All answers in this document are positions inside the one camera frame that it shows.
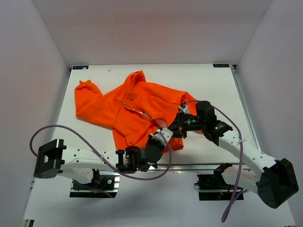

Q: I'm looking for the right blue table label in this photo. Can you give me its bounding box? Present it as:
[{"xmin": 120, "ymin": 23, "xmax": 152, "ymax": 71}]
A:
[{"xmin": 213, "ymin": 63, "xmax": 230, "ymax": 68}]

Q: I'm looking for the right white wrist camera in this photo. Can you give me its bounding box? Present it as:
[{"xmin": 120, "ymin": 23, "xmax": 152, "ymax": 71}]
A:
[{"xmin": 178, "ymin": 102, "xmax": 190, "ymax": 114}]

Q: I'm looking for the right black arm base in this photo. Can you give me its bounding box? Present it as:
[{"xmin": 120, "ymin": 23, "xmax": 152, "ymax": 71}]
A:
[{"xmin": 194, "ymin": 163, "xmax": 244, "ymax": 201}]

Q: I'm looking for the orange zip-up jacket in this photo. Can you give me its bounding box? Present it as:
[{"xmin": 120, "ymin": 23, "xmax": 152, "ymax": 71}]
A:
[{"xmin": 74, "ymin": 71, "xmax": 196, "ymax": 149}]

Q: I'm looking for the aluminium table front rail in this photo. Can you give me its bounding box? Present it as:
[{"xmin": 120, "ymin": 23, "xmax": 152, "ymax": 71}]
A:
[{"xmin": 146, "ymin": 163, "xmax": 251, "ymax": 173}]

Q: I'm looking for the left blue table label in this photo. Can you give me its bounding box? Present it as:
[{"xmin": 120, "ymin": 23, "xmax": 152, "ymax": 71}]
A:
[{"xmin": 72, "ymin": 65, "xmax": 89, "ymax": 70}]

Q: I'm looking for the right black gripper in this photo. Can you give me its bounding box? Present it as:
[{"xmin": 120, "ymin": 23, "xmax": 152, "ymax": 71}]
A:
[{"xmin": 167, "ymin": 111, "xmax": 205, "ymax": 139}]

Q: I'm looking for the blue table label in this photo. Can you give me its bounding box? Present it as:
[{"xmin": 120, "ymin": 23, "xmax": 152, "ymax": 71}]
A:
[
  {"xmin": 72, "ymin": 65, "xmax": 89, "ymax": 70},
  {"xmin": 213, "ymin": 63, "xmax": 230, "ymax": 68}
]

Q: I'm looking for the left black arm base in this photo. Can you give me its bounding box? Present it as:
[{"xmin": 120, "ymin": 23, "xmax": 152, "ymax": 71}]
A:
[{"xmin": 70, "ymin": 170, "xmax": 120, "ymax": 199}]

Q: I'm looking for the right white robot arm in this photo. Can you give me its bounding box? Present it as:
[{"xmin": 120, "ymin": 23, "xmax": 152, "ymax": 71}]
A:
[{"xmin": 169, "ymin": 101, "xmax": 299, "ymax": 209}]

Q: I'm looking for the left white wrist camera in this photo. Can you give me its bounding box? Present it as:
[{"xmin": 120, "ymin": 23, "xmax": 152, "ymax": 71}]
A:
[{"xmin": 152, "ymin": 128, "xmax": 173, "ymax": 146}]

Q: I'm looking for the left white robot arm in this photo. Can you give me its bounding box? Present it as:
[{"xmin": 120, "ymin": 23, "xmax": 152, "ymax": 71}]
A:
[{"xmin": 34, "ymin": 129, "xmax": 172, "ymax": 189}]

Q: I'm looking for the aluminium table rail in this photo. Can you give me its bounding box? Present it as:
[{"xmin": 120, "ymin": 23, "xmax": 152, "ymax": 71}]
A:
[
  {"xmin": 146, "ymin": 163, "xmax": 251, "ymax": 173},
  {"xmin": 230, "ymin": 65, "xmax": 259, "ymax": 148}
]

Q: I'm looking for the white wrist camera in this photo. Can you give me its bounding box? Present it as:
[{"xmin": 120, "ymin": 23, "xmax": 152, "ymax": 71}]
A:
[
  {"xmin": 178, "ymin": 102, "xmax": 190, "ymax": 114},
  {"xmin": 152, "ymin": 128, "xmax": 173, "ymax": 146}
]

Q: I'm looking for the aluminium table right rail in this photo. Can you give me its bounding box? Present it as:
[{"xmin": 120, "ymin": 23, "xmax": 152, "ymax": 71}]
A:
[{"xmin": 230, "ymin": 65, "xmax": 259, "ymax": 148}]

